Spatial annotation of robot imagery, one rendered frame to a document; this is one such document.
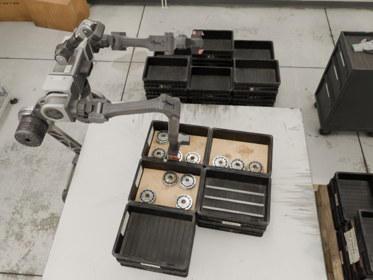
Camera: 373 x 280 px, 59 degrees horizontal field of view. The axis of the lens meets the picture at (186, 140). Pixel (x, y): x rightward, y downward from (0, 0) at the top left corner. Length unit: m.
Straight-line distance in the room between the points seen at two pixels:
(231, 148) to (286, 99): 1.59
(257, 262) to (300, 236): 0.31
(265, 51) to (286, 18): 1.23
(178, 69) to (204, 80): 0.27
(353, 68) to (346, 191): 0.95
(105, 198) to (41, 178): 1.21
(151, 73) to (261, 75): 1.01
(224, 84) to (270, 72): 0.43
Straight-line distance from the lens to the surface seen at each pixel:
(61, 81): 1.72
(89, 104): 1.64
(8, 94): 3.95
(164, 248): 1.91
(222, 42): 3.44
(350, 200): 2.87
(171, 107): 1.47
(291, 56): 4.14
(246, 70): 3.16
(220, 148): 2.18
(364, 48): 3.03
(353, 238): 2.55
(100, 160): 2.38
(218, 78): 3.22
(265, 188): 2.08
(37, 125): 2.40
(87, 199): 2.26
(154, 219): 1.97
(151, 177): 2.09
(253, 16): 4.66
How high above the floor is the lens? 2.66
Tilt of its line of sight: 56 degrees down
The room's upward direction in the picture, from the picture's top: 3 degrees counter-clockwise
